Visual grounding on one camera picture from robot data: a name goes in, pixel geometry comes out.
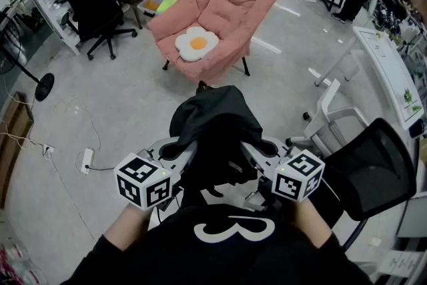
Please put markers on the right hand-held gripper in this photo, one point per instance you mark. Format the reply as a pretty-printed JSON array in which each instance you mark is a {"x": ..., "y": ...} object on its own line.
[{"x": 293, "y": 177}]

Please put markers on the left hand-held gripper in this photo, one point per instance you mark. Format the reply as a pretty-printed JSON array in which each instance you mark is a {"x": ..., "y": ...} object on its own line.
[{"x": 143, "y": 183}]

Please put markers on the black hooded garment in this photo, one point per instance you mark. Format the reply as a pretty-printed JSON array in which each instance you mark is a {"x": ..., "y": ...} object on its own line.
[{"x": 217, "y": 123}]

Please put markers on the pink padded armchair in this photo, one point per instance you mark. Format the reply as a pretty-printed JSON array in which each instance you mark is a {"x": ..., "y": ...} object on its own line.
[{"x": 230, "y": 3}]

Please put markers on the person's left forearm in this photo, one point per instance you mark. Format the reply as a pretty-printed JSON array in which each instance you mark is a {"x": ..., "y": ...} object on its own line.
[{"x": 128, "y": 227}]

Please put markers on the person's right forearm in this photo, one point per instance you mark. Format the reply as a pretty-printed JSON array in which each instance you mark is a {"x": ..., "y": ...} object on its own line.
[{"x": 312, "y": 223}]

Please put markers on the white swivel office chair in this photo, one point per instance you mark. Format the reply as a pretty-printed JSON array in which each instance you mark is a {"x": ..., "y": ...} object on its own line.
[{"x": 328, "y": 130}]

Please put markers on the black mesh-back office chair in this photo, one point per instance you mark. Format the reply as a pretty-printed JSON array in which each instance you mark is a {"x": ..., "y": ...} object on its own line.
[{"x": 377, "y": 170}]

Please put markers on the person's black printed shirt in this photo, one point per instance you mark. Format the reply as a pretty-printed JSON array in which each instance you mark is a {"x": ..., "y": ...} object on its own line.
[{"x": 217, "y": 260}]

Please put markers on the white paper sheets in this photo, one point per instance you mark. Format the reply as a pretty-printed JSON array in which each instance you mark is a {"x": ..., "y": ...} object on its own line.
[{"x": 400, "y": 262}]

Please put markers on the brown wooden board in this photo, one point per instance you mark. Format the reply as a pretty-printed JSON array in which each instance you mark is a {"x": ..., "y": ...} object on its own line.
[{"x": 13, "y": 137}]

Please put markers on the black standing fan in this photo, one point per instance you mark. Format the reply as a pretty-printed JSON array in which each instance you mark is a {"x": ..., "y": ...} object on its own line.
[{"x": 44, "y": 86}]

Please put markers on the small green potted plant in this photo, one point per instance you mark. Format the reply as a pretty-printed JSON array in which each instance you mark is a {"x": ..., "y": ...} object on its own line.
[
  {"x": 408, "y": 96},
  {"x": 417, "y": 108}
]

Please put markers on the long white table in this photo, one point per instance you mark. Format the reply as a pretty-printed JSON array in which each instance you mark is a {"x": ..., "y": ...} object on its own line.
[{"x": 387, "y": 63}]

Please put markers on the egg-shaped white cushion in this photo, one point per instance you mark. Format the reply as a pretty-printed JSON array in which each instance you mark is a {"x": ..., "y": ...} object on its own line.
[{"x": 197, "y": 43}]

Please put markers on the pile of red-white packets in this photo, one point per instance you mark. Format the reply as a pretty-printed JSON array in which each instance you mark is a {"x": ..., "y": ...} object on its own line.
[{"x": 16, "y": 267}]

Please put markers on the clear plastic storage bin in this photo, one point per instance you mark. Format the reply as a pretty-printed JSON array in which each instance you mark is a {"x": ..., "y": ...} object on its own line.
[{"x": 146, "y": 8}]

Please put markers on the orange cushion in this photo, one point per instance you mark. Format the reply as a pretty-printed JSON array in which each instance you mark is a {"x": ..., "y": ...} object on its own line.
[{"x": 151, "y": 5}]

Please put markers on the yellow-green star cushion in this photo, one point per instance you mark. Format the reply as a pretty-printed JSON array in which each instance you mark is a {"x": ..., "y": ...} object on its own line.
[{"x": 168, "y": 1}]

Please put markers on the black swivel office chair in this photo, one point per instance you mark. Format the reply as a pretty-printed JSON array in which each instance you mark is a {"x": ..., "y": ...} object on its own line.
[{"x": 93, "y": 6}]

